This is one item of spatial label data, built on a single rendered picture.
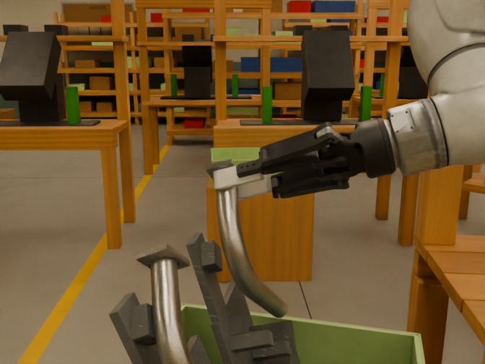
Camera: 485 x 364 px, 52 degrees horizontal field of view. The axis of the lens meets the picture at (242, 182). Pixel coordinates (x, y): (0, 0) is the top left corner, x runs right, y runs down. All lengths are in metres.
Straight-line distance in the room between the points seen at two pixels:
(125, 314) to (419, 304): 1.15
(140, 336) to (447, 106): 0.43
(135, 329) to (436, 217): 1.08
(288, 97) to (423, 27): 7.27
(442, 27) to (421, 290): 0.98
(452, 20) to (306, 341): 0.55
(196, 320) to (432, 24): 0.62
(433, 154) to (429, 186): 0.82
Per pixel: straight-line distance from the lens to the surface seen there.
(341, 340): 0.89
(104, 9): 11.22
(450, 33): 0.71
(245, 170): 0.66
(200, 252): 0.69
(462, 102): 0.64
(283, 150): 0.63
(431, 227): 1.49
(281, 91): 7.96
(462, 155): 0.65
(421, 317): 1.60
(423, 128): 0.63
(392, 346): 0.89
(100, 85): 10.62
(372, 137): 0.63
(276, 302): 0.78
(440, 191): 1.47
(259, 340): 0.73
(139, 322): 0.55
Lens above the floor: 1.40
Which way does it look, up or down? 14 degrees down
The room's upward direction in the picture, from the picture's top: straight up
